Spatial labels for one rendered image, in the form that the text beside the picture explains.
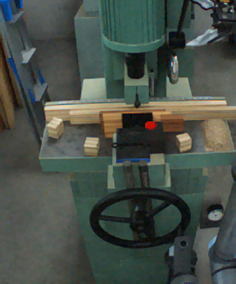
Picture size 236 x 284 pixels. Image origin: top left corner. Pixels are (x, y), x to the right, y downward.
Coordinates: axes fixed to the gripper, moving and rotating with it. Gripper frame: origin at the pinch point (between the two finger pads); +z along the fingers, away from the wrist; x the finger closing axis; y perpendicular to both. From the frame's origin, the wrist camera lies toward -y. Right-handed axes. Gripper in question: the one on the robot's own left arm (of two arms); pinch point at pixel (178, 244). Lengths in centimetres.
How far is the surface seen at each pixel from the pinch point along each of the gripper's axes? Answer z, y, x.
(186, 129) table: 23.1, -29.2, 4.5
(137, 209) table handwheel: 5.3, -10.2, -11.6
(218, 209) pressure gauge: 19.1, -2.6, 15.7
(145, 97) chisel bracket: 17.3, -40.2, -8.2
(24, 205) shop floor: 104, 28, -77
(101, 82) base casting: 65, -42, -25
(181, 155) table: 13.9, -23.2, 1.8
